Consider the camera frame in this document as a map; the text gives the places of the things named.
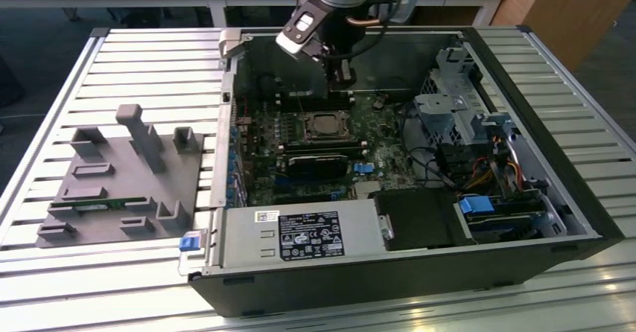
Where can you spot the silver green CPU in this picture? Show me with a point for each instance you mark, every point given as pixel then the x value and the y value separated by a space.
pixel 325 124

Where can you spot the black RAM slot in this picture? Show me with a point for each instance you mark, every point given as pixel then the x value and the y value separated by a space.
pixel 323 147
pixel 340 98
pixel 340 106
pixel 323 150
pixel 323 153
pixel 340 94
pixel 323 144
pixel 340 102

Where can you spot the CPU socket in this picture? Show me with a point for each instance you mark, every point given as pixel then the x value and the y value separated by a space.
pixel 304 140

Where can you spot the copper coloured tube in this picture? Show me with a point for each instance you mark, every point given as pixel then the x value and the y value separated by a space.
pixel 365 21

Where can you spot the silver coin battery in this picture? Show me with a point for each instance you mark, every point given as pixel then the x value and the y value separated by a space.
pixel 379 103

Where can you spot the silver metal disk bay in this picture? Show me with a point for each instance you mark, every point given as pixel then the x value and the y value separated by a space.
pixel 447 105

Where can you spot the green motherboard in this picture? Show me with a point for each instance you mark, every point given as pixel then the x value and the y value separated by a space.
pixel 388 149

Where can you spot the blue plastic tab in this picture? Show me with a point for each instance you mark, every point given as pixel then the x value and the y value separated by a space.
pixel 364 168

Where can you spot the silver chipset heat sink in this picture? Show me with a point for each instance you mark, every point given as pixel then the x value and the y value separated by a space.
pixel 368 190

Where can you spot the wooden cabinet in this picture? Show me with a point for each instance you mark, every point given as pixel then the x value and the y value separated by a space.
pixel 571 12

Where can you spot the black plastic shroud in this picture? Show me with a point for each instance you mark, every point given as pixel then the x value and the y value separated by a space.
pixel 423 220

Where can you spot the blue disk carrier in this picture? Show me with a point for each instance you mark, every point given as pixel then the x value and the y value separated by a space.
pixel 475 205

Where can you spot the silver power supply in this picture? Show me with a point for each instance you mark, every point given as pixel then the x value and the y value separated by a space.
pixel 249 235

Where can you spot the grey parts rack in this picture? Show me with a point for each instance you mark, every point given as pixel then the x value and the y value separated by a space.
pixel 125 183

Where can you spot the blue plastic latch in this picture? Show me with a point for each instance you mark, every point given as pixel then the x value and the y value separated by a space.
pixel 192 240

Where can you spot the green RAM stick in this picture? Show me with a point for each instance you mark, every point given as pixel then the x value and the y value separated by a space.
pixel 100 202

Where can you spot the black silver PC case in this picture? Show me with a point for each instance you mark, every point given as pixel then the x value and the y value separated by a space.
pixel 348 295

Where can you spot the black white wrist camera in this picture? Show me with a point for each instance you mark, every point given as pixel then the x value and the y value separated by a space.
pixel 301 27

